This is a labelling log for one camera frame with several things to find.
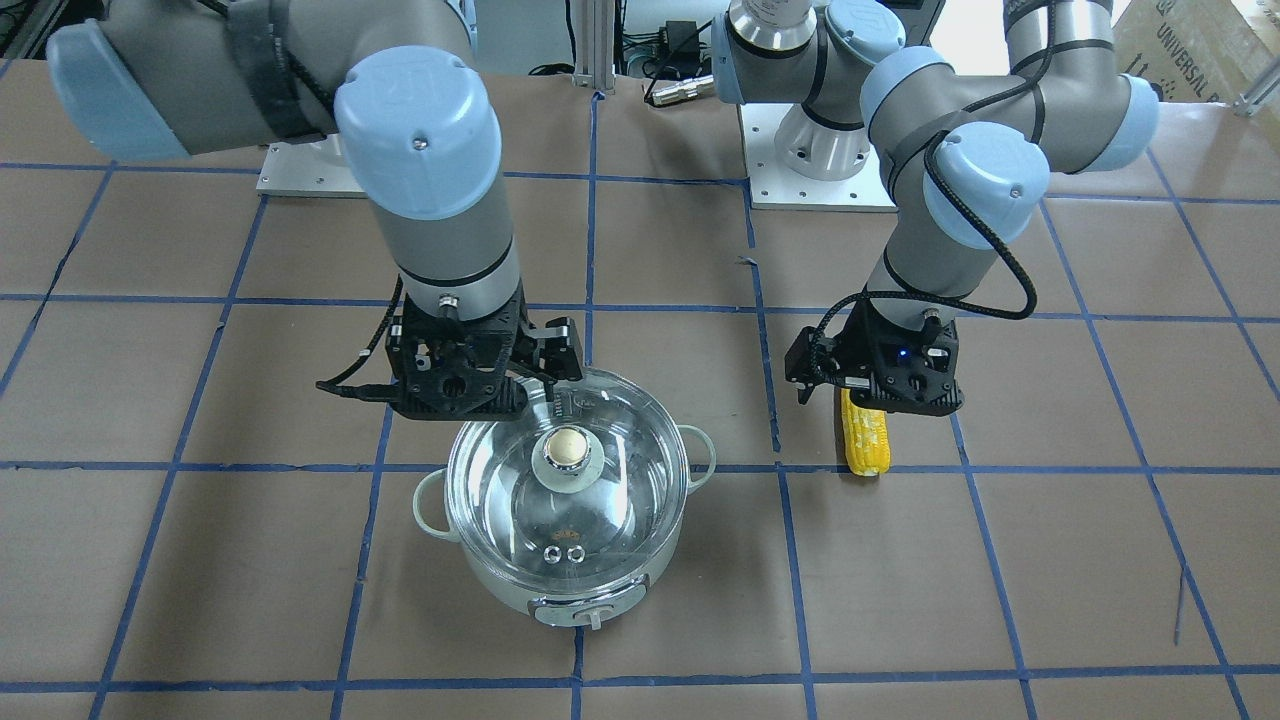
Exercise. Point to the aluminium frame post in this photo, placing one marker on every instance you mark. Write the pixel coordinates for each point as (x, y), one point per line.
(594, 26)

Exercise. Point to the yellow corn cob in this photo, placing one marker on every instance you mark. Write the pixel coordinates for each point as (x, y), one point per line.
(865, 437)

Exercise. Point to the pale green electric pot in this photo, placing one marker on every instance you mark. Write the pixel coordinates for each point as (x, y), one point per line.
(565, 560)

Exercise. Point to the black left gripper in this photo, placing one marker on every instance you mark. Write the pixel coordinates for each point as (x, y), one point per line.
(857, 345)

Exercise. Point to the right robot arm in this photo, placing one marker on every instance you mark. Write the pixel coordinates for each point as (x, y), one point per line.
(168, 80)

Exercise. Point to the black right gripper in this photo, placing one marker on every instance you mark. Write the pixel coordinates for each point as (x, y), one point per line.
(556, 351)

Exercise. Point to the cardboard box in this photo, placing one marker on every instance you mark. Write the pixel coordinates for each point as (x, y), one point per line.
(1197, 51)

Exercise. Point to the glass pot lid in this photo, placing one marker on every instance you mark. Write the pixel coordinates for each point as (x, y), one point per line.
(567, 480)

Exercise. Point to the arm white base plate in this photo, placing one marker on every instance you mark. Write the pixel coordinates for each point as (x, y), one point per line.
(796, 164)
(316, 169)

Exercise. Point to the silver cable connector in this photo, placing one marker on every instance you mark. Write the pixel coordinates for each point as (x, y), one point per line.
(686, 90)

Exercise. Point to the black power adapter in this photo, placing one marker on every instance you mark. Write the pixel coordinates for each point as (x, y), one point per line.
(679, 40)

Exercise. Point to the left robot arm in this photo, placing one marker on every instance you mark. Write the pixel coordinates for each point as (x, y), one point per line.
(965, 159)

